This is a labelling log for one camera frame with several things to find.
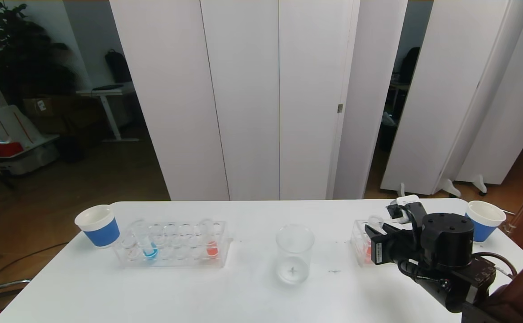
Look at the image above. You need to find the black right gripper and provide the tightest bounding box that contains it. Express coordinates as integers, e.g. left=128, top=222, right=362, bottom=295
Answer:
left=365, top=223, right=417, bottom=265

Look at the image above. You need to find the clear plastic test tube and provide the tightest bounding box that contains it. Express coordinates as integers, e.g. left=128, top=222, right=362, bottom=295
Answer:
left=364, top=215, right=385, bottom=264

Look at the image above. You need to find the clear acrylic test tube rack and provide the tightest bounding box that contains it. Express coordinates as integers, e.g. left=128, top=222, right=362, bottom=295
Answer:
left=350, top=218, right=399, bottom=268
left=113, top=220, right=234, bottom=269

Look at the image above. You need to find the clear glass beaker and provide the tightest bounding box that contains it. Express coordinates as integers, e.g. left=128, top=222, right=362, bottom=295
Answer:
left=276, top=224, right=315, bottom=285

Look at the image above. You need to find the test tube with red liquid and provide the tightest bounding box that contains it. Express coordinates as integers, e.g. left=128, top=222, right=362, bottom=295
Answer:
left=200, top=218, right=220, bottom=259

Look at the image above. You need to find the test tube with blue liquid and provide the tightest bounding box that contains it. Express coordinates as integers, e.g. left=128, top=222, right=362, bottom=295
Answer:
left=132, top=220, right=159, bottom=261

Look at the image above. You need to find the blue and white paper cup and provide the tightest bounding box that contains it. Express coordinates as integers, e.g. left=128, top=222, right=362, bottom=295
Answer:
left=466, top=201, right=507, bottom=243
left=75, top=205, right=121, bottom=248

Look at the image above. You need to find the white folding partition with feet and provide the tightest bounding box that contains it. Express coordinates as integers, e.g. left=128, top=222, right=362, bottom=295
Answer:
left=380, top=0, right=523, bottom=199

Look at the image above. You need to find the black chair behind partitions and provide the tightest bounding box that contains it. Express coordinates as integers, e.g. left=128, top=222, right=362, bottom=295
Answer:
left=398, top=47, right=422, bottom=84

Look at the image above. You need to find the white folding partition with hinge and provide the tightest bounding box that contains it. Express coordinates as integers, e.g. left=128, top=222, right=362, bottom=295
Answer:
left=110, top=0, right=408, bottom=201

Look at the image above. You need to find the white standing desk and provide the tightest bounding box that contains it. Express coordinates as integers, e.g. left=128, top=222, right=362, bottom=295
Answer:
left=76, top=83, right=140, bottom=143

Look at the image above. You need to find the black backpack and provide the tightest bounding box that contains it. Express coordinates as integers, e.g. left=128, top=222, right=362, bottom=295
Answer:
left=105, top=49, right=133, bottom=84

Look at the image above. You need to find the brown cardboard box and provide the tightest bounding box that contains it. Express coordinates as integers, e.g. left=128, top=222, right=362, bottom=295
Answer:
left=22, top=96, right=66, bottom=119

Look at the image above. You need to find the white machine base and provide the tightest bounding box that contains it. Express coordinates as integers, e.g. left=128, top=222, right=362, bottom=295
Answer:
left=0, top=43, right=61, bottom=176

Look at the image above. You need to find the dark green potted plant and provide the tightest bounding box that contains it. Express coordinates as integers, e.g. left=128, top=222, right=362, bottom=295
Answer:
left=0, top=0, right=77, bottom=108

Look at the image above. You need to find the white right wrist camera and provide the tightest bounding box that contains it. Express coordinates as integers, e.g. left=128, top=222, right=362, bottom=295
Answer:
left=386, top=195, right=420, bottom=225

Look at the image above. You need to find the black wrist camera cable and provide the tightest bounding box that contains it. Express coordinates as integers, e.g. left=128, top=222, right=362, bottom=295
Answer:
left=396, top=203, right=429, bottom=281

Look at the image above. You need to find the black floor cable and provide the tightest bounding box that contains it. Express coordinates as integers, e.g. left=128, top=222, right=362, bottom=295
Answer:
left=0, top=242, right=70, bottom=288

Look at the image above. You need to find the grey metal frame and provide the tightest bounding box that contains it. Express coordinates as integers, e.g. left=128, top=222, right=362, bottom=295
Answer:
left=0, top=249, right=33, bottom=317

